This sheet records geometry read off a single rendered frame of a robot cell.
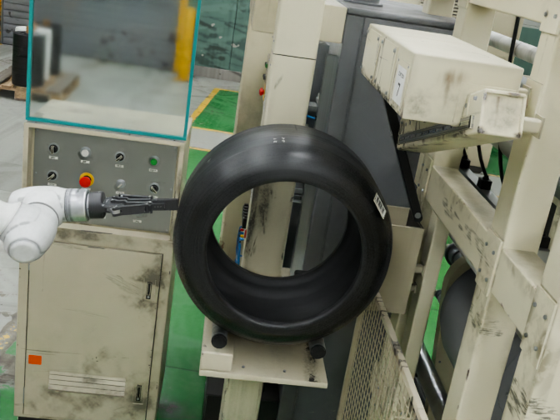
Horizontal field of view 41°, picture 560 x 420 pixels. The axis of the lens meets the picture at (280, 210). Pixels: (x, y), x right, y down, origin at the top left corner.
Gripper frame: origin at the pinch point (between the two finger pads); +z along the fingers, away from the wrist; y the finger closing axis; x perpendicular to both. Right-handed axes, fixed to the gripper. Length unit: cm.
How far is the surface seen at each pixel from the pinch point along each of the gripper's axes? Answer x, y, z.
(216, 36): 62, 913, -20
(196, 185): -7.9, -7.7, 9.1
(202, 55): 90, 915, -40
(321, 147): -17.7, -7.1, 41.6
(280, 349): 49, 6, 32
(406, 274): 31, 20, 72
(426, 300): 41, 22, 80
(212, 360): 42.9, -10.1, 12.4
